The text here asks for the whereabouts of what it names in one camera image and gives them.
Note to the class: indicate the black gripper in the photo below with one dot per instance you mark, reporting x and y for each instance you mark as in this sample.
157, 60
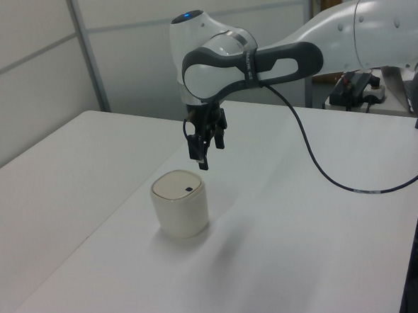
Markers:
206, 119

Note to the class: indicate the small cream lidded trash can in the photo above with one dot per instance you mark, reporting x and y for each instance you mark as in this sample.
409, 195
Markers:
181, 218

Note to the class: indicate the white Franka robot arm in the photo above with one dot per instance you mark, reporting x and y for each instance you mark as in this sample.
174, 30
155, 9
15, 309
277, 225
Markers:
218, 74

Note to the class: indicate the black control box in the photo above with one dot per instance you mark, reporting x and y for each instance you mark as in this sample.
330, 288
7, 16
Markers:
348, 89

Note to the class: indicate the grey emergency stop button box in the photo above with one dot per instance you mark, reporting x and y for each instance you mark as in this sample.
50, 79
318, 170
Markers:
375, 89

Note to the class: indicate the brown cardboard box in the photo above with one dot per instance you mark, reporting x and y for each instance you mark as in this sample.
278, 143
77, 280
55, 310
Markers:
329, 2

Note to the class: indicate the grey partition post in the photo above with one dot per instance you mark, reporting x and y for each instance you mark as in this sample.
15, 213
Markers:
305, 1

